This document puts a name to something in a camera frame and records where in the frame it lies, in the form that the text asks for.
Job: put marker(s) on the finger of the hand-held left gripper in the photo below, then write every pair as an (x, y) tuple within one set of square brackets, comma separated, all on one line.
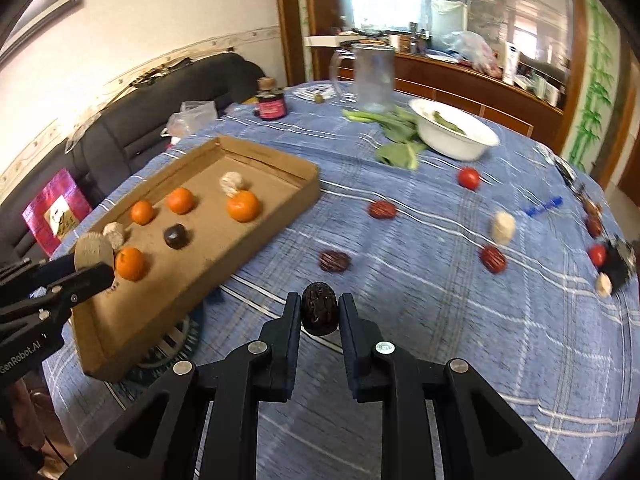
[(85, 280), (30, 266)]

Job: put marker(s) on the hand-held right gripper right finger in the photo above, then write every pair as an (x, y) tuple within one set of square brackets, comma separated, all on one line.
[(348, 330)]

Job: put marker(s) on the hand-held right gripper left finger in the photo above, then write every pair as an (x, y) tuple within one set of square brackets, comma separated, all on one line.
[(295, 320)]

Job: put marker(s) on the red dried date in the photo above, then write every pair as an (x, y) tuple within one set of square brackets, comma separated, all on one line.
[(595, 226), (334, 261), (493, 258), (382, 209), (320, 307)]

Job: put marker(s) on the orange tangerine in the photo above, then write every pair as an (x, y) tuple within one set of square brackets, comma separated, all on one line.
[(131, 264), (180, 200), (142, 212), (243, 206)]

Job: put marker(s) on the dark round plum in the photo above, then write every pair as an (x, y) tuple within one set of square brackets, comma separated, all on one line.
[(176, 236)]

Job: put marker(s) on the shallow cardboard box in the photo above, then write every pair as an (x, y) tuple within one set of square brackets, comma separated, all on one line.
[(210, 232)]

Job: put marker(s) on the person's left hand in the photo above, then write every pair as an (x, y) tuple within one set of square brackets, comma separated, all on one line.
[(25, 402)]

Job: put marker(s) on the pink gift bag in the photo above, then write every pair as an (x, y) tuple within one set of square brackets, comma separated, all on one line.
[(55, 210)]

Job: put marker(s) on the blue plaid tablecloth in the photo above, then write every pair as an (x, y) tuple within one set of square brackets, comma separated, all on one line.
[(450, 335)]

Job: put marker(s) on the dark round mat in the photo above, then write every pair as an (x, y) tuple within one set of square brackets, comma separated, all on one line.
[(170, 347)]

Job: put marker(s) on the black sofa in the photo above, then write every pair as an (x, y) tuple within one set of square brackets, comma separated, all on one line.
[(125, 125)]

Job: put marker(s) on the green vegetable leaf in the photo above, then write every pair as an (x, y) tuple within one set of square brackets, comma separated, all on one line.
[(397, 155)]

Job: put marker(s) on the red tomato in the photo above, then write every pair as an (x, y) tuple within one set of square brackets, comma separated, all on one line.
[(596, 255), (468, 178)]

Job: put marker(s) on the clear plastic bag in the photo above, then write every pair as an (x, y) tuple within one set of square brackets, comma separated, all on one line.
[(192, 117)]

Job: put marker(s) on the green bok choy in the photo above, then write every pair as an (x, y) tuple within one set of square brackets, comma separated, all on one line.
[(390, 122)]

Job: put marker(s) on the dark jar with red label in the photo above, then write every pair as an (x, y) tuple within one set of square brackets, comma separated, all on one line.
[(270, 102)]

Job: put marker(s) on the white bowl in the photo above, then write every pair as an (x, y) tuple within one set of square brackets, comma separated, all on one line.
[(450, 135)]

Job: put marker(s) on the clear plastic pitcher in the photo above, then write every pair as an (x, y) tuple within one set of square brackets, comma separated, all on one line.
[(372, 77)]

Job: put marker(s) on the dark small object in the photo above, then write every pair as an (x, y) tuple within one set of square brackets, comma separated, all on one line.
[(565, 170)]

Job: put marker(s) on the wooden counter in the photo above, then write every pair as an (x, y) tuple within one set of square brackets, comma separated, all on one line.
[(450, 77)]

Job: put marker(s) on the small brown dried fruit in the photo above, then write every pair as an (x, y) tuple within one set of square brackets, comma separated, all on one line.
[(592, 207)]

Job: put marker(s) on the pink plastic bag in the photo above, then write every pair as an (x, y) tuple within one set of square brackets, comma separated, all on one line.
[(475, 52)]

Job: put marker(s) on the framed wall picture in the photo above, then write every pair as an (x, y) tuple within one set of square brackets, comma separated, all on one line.
[(45, 5)]

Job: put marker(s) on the green bamboo wall sticker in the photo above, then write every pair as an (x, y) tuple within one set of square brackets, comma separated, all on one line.
[(595, 85)]

